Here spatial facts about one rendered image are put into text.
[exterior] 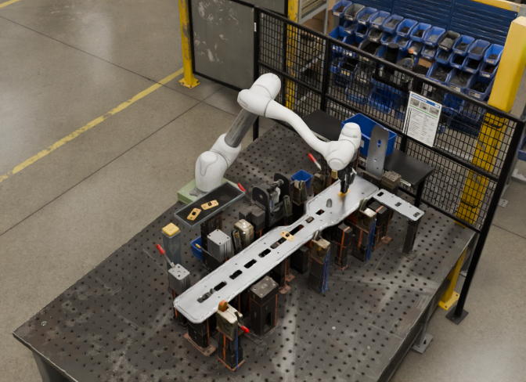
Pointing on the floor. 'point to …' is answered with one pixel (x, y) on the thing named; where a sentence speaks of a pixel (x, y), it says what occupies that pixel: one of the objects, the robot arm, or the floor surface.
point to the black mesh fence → (456, 315)
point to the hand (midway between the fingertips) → (344, 186)
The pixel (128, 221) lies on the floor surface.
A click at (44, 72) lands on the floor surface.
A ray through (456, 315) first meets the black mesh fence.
